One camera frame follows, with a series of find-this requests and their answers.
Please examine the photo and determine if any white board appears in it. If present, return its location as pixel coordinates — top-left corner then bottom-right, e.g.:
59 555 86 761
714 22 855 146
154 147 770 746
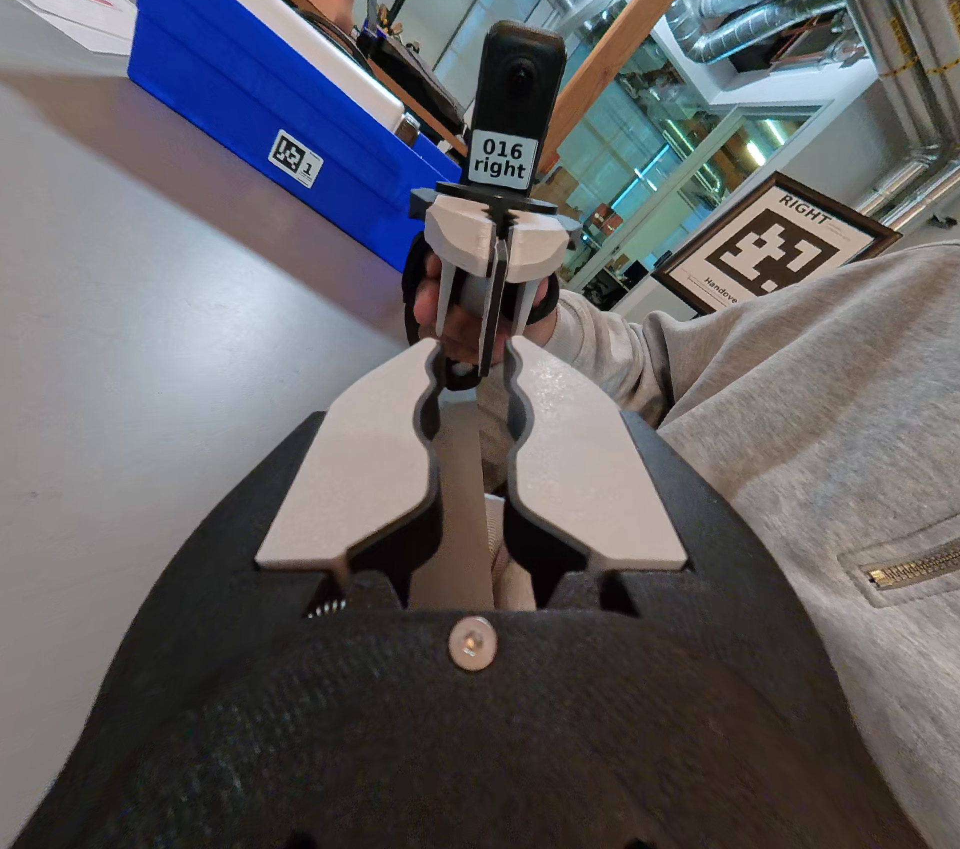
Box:
161 0 410 132

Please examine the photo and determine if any framed marker poster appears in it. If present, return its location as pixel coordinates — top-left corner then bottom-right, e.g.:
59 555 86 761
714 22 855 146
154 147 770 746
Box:
651 171 901 318

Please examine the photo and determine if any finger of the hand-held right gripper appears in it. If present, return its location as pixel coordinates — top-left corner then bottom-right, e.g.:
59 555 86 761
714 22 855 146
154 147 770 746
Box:
423 196 500 342
501 213 573 334

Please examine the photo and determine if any person's right forearm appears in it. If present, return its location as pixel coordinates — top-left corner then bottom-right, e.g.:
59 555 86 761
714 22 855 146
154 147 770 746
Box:
541 288 680 429

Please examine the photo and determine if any black white marker sticker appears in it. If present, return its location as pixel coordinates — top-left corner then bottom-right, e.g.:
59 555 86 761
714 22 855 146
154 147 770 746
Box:
267 129 325 189

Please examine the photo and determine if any wooden beam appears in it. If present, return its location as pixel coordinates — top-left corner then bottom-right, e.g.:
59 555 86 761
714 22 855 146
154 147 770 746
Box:
538 0 760 174

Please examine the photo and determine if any grey desk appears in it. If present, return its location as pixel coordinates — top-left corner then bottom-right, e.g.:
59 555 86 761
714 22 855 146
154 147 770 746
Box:
0 0 466 843

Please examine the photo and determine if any person's grey sweater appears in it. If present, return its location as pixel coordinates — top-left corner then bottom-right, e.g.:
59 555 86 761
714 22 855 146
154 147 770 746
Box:
480 241 960 849

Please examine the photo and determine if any person's right hand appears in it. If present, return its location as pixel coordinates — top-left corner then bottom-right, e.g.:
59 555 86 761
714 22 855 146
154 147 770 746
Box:
412 256 560 370

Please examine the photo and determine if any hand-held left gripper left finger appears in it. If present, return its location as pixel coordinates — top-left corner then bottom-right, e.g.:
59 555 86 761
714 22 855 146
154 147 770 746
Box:
255 337 445 574

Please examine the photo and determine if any blue plastic bin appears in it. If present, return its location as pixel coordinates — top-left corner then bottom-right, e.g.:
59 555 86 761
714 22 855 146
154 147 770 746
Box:
127 0 464 274

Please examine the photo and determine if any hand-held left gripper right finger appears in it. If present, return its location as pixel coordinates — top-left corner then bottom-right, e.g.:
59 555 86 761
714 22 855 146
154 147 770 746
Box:
501 337 690 574

